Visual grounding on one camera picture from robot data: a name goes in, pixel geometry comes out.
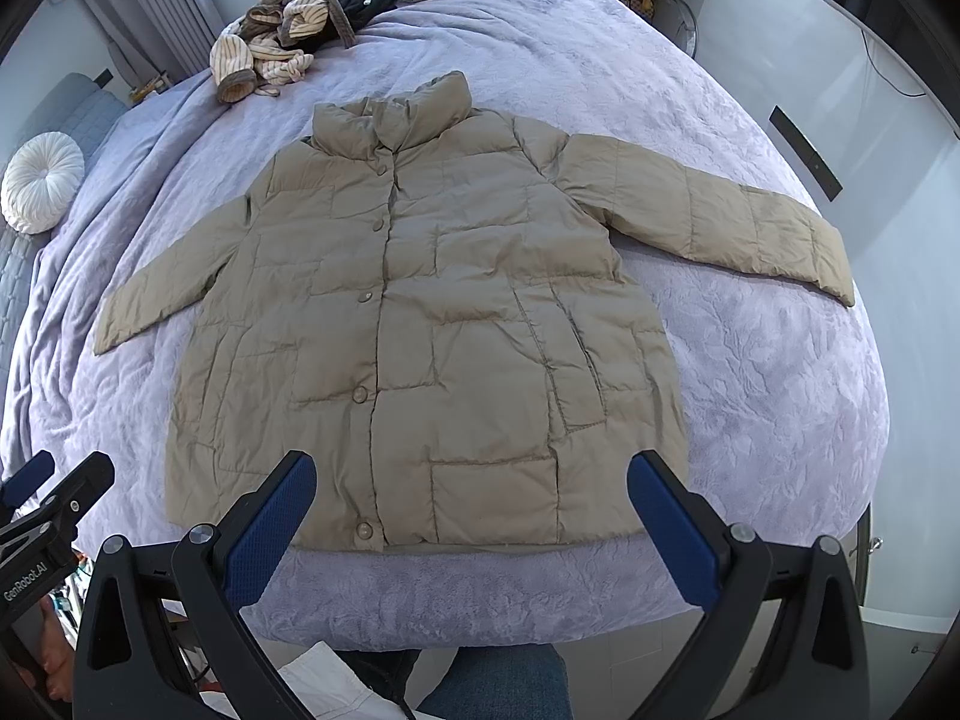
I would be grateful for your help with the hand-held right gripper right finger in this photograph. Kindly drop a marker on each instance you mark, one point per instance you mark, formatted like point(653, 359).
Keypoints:
point(675, 532)

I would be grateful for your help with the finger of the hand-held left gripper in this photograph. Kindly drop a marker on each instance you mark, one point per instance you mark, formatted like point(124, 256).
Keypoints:
point(26, 478)
point(79, 491)

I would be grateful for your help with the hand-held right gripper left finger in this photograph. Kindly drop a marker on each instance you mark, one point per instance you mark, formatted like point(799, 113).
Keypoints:
point(276, 532)

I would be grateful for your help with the beige puffer jacket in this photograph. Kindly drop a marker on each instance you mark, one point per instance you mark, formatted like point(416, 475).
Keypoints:
point(450, 315)

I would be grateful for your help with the person's white top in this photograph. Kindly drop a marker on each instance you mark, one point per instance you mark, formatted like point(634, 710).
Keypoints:
point(315, 682)

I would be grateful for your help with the lavender bed blanket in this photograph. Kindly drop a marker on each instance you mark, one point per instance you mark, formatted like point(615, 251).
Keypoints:
point(750, 390)

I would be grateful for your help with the person's blue jeans leg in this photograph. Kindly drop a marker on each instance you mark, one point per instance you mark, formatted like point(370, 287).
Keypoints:
point(487, 682)

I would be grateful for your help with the white round pillow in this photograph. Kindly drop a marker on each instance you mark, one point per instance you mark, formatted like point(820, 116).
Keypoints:
point(41, 180)

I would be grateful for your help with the grey curtain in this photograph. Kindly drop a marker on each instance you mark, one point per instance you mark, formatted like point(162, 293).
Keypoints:
point(150, 7)

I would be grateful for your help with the tan plush toy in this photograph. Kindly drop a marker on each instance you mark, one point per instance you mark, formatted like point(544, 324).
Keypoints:
point(300, 22)

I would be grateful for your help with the dark garment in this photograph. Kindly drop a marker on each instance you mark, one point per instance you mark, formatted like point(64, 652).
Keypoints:
point(369, 6)

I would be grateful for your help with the black wall device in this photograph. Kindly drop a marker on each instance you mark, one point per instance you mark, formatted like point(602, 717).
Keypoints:
point(806, 154)

